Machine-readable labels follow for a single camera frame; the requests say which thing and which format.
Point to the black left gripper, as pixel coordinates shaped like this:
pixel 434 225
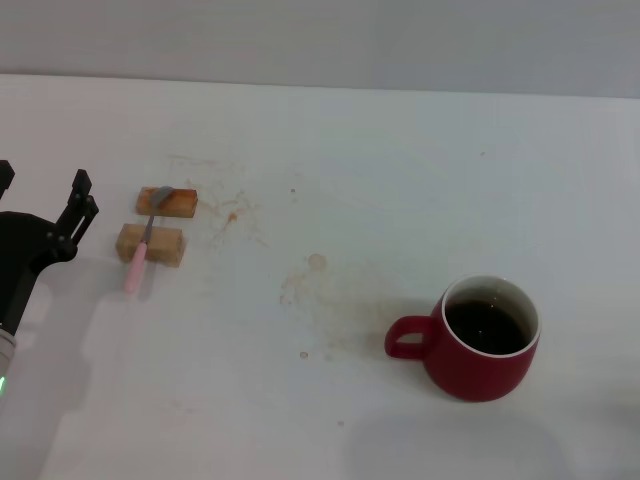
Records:
pixel 25 240

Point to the red ceramic coffee cup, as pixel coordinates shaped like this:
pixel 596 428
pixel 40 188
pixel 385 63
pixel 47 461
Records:
pixel 475 370

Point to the plain light wooden block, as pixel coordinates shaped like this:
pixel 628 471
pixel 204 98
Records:
pixel 167 247

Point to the orange stained wooden block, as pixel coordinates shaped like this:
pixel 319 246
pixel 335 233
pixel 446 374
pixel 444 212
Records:
pixel 181 204

